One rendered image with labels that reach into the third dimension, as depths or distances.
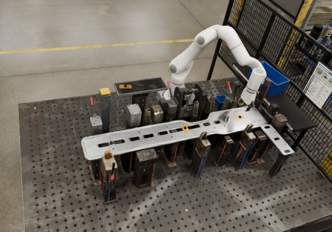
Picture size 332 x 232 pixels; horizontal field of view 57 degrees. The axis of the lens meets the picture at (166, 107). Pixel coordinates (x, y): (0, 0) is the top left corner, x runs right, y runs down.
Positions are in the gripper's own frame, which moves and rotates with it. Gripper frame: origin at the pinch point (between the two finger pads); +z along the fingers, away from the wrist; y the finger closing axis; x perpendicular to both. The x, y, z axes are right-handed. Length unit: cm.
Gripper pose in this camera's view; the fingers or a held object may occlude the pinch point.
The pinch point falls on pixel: (244, 105)
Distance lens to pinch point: 233.4
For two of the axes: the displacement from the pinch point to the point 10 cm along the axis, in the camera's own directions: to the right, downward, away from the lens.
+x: 9.2, -1.5, 3.7
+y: 3.7, 6.6, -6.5
